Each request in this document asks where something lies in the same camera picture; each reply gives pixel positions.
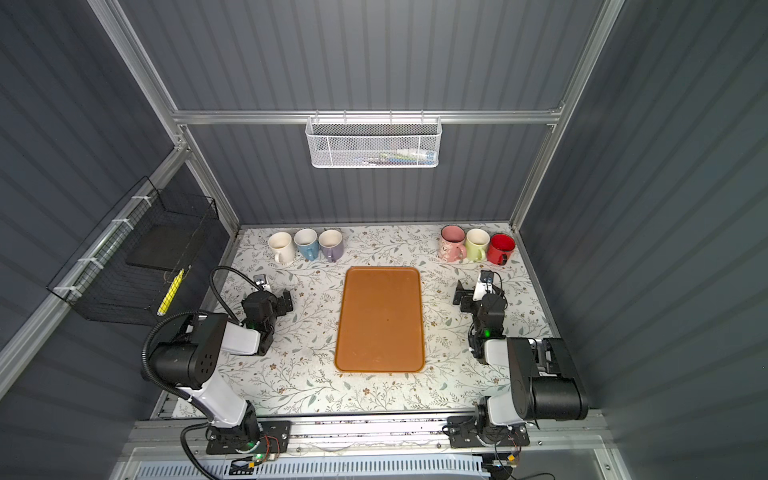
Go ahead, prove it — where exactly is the red mug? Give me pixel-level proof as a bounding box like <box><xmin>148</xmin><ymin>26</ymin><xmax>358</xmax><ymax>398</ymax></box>
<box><xmin>486</xmin><ymin>233</ymin><xmax>516</xmax><ymax>266</ymax></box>

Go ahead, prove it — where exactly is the white mug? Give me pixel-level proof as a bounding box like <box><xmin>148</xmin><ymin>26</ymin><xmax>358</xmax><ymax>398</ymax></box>
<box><xmin>268</xmin><ymin>231</ymin><xmax>297</xmax><ymax>266</ymax></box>

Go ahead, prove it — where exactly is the light green mug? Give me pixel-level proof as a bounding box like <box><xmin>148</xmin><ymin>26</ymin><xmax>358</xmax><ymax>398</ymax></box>
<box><xmin>465</xmin><ymin>228</ymin><xmax>491</xmax><ymax>262</ymax></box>

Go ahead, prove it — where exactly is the pink patterned mug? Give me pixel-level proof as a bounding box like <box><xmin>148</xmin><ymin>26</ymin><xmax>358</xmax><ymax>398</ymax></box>
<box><xmin>438</xmin><ymin>225</ymin><xmax>467</xmax><ymax>263</ymax></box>

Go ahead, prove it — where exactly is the blue mug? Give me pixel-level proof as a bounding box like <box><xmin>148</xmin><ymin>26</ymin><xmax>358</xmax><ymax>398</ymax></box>
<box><xmin>293</xmin><ymin>228</ymin><xmax>320</xmax><ymax>261</ymax></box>

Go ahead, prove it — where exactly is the purple mug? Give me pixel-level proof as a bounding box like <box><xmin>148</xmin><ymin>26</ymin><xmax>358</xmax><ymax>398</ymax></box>
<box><xmin>318</xmin><ymin>229</ymin><xmax>344</xmax><ymax>262</ymax></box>

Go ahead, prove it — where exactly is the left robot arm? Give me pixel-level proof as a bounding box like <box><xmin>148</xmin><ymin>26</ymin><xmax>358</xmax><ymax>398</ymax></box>
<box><xmin>141</xmin><ymin>290</ymin><xmax>293</xmax><ymax>438</ymax></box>

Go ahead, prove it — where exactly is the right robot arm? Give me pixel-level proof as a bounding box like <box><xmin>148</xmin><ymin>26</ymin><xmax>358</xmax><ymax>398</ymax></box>
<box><xmin>452</xmin><ymin>281</ymin><xmax>589</xmax><ymax>433</ymax></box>

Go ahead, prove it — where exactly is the yellow marker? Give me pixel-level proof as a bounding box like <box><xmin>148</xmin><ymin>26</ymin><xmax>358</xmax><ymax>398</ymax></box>
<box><xmin>156</xmin><ymin>269</ymin><xmax>185</xmax><ymax>316</ymax></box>

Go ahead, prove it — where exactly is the orange plastic tray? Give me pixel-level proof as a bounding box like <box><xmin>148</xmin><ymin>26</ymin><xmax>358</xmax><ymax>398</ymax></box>
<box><xmin>335</xmin><ymin>266</ymin><xmax>426</xmax><ymax>373</ymax></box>

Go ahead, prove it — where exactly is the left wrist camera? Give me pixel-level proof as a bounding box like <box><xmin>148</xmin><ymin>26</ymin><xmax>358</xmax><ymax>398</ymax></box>
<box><xmin>253</xmin><ymin>274</ymin><xmax>272</xmax><ymax>292</ymax></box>

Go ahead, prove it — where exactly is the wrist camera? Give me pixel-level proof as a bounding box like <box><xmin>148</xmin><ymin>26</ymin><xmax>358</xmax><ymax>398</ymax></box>
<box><xmin>473</xmin><ymin>270</ymin><xmax>495</xmax><ymax>301</ymax></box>
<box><xmin>253</xmin><ymin>274</ymin><xmax>272</xmax><ymax>292</ymax></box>

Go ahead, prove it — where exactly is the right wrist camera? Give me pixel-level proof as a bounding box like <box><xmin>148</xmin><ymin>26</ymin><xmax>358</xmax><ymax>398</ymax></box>
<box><xmin>473</xmin><ymin>270</ymin><xmax>495</xmax><ymax>301</ymax></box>

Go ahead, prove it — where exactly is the black corrugated cable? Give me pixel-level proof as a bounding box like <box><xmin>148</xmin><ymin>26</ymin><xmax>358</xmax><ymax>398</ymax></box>
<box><xmin>141</xmin><ymin>265</ymin><xmax>265</xmax><ymax>480</ymax></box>

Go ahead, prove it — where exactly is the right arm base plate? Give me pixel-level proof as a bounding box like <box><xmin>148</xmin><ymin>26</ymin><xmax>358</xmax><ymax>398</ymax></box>
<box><xmin>442</xmin><ymin>415</ymin><xmax>530</xmax><ymax>449</ymax></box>

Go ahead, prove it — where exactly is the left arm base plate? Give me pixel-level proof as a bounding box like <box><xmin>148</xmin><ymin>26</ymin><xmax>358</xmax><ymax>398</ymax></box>
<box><xmin>206</xmin><ymin>421</ymin><xmax>292</xmax><ymax>455</ymax></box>

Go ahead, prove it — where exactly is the black wire basket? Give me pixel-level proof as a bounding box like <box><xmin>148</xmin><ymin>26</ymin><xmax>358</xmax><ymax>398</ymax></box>
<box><xmin>47</xmin><ymin>181</ymin><xmax>219</xmax><ymax>325</ymax></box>

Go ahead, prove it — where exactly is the white slotted cable duct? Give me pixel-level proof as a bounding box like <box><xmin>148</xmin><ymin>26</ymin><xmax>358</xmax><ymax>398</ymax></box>
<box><xmin>134</xmin><ymin>454</ymin><xmax>490</xmax><ymax>480</ymax></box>

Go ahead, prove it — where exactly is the aluminium rail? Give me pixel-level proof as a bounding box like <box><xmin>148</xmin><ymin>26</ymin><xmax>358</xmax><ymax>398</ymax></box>
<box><xmin>128</xmin><ymin>413</ymin><xmax>601</xmax><ymax>451</ymax></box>

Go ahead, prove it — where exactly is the white wire mesh basket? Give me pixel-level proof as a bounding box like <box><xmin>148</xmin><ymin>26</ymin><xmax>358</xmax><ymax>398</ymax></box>
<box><xmin>305</xmin><ymin>117</ymin><xmax>443</xmax><ymax>169</ymax></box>

